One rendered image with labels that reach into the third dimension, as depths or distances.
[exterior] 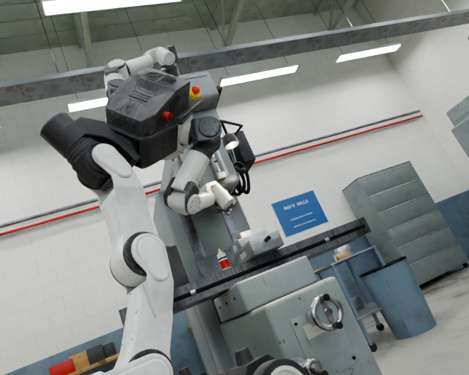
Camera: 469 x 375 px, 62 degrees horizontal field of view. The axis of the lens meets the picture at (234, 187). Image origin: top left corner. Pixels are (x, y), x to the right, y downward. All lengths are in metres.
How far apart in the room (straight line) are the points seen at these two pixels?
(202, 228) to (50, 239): 4.27
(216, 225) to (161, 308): 1.14
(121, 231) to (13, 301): 5.03
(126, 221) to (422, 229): 6.28
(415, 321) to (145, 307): 3.00
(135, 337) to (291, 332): 0.55
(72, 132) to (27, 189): 5.31
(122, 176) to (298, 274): 0.83
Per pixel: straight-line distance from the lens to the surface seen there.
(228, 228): 2.30
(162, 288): 1.22
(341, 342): 1.53
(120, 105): 1.46
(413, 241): 6.99
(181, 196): 1.48
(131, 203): 1.32
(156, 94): 1.47
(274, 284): 1.64
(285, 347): 1.44
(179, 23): 8.36
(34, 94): 4.69
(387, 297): 3.87
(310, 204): 7.07
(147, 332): 1.20
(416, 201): 7.35
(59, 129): 1.39
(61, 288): 6.14
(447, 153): 9.37
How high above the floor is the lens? 0.74
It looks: 17 degrees up
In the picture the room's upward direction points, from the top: 23 degrees counter-clockwise
